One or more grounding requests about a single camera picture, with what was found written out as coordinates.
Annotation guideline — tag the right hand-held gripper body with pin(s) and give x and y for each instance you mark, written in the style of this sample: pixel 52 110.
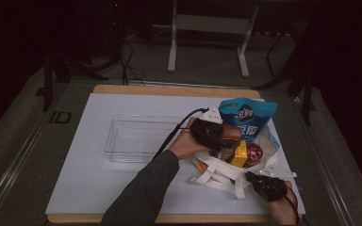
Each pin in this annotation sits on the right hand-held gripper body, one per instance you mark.
pixel 271 188

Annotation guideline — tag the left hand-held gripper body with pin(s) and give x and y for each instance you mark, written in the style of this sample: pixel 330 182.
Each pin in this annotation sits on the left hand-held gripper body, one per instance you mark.
pixel 207 133

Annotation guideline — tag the long brown box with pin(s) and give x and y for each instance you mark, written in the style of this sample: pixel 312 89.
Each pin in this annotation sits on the long brown box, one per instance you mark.
pixel 232 132

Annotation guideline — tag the yellow drink carton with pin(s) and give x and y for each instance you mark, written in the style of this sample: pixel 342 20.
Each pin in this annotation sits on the yellow drink carton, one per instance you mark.
pixel 238 154

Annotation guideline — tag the red round can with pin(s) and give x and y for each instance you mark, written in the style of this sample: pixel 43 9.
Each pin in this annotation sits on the red round can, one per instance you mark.
pixel 254 154

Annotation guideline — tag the white patterned tote bag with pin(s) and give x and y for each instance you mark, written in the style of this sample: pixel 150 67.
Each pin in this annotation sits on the white patterned tote bag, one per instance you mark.
pixel 220 175

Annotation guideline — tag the blue snack pouch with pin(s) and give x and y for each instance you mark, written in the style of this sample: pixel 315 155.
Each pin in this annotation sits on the blue snack pouch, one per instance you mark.
pixel 251 116

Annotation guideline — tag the clear plastic tray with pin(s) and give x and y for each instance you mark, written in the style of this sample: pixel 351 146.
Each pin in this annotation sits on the clear plastic tray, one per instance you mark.
pixel 138 138

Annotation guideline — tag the person's left hand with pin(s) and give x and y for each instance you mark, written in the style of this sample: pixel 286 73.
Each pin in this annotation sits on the person's left hand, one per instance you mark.
pixel 185 144

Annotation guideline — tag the person's right hand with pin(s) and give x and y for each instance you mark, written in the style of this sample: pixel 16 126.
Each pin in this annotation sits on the person's right hand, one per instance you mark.
pixel 281 212

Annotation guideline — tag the black metal stand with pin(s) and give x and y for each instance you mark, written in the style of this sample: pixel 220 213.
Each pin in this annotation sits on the black metal stand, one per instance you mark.
pixel 47 84
pixel 308 94

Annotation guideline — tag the white metal stand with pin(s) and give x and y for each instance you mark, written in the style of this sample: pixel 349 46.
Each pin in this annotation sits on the white metal stand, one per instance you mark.
pixel 210 23

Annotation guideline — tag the black floor plate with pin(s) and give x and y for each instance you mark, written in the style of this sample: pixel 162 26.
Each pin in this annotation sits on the black floor plate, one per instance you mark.
pixel 60 117

